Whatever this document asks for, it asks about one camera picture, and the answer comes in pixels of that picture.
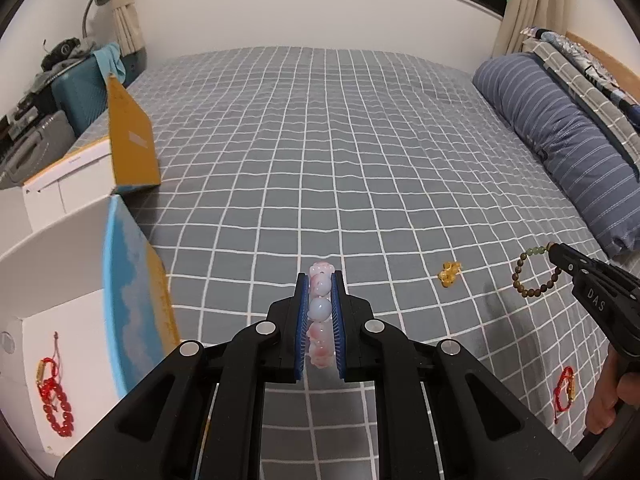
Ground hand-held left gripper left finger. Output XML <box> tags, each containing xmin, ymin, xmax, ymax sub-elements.
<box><xmin>54</xmin><ymin>271</ymin><xmax>308</xmax><ymax>480</ymax></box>

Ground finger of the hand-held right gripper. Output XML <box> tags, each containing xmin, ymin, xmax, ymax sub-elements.
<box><xmin>547</xmin><ymin>242</ymin><xmax>590</xmax><ymax>277</ymax></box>

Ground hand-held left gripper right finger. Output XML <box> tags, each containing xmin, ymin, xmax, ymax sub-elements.
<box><xmin>330</xmin><ymin>270</ymin><xmax>581</xmax><ymax>480</ymax></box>

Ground pink bead bracelet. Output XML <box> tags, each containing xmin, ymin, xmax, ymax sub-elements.
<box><xmin>306</xmin><ymin>261</ymin><xmax>335</xmax><ymax>370</ymax></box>

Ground brown green bead bracelet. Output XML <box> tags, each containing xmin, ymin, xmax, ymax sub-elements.
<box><xmin>512</xmin><ymin>243</ymin><xmax>563</xmax><ymax>298</ymax></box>

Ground blue and yellow cardboard box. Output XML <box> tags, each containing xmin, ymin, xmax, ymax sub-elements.
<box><xmin>0</xmin><ymin>74</ymin><xmax>181</xmax><ymax>456</ymax></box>

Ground large red bead bracelet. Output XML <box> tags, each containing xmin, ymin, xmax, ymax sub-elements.
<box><xmin>41</xmin><ymin>385</ymin><xmax>75</xmax><ymax>437</ymax></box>

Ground red cord bracelet gold tube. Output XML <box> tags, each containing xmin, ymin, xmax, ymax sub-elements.
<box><xmin>34</xmin><ymin>331</ymin><xmax>60</xmax><ymax>401</ymax></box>

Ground person's right hand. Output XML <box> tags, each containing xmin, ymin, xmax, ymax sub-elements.
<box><xmin>585</xmin><ymin>345</ymin><xmax>631</xmax><ymax>431</ymax></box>

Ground amber pendant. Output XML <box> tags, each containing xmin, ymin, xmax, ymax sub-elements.
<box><xmin>438</xmin><ymin>261</ymin><xmax>461</xmax><ymax>288</ymax></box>

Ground blue striped pillow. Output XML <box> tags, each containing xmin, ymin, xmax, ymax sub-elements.
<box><xmin>472</xmin><ymin>52</ymin><xmax>640</xmax><ymax>258</ymax></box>

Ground grey plaid pillow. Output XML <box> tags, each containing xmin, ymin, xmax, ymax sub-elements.
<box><xmin>522</xmin><ymin>37</ymin><xmax>640</xmax><ymax>161</ymax></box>

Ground navy patterned pillow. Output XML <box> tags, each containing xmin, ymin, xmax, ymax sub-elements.
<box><xmin>520</xmin><ymin>27</ymin><xmax>640</xmax><ymax>106</ymax></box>

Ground wooden headboard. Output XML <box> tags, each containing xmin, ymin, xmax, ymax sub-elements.
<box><xmin>565</xmin><ymin>30</ymin><xmax>640</xmax><ymax>91</ymax></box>

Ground beige curtain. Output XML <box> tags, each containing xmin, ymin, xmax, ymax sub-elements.
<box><xmin>490</xmin><ymin>0</ymin><xmax>583</xmax><ymax>58</ymax></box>
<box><xmin>110</xmin><ymin>0</ymin><xmax>148</xmax><ymax>58</ymax></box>

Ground grey hard case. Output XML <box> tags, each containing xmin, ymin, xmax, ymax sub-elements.
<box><xmin>0</xmin><ymin>110</ymin><xmax>78</xmax><ymax>191</ymax></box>

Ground teal suitcase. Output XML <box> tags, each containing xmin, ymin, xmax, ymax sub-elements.
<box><xmin>50</xmin><ymin>55</ymin><xmax>146</xmax><ymax>136</ymax></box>

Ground teal cloth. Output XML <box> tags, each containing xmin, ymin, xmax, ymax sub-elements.
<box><xmin>90</xmin><ymin>42</ymin><xmax>128</xmax><ymax>86</ymax></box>

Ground dark headphones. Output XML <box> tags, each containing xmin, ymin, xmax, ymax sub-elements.
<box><xmin>40</xmin><ymin>37</ymin><xmax>93</xmax><ymax>68</ymax></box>

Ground small red cord bracelet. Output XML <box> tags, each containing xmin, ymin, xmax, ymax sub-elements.
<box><xmin>552</xmin><ymin>366</ymin><xmax>576</xmax><ymax>423</ymax></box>

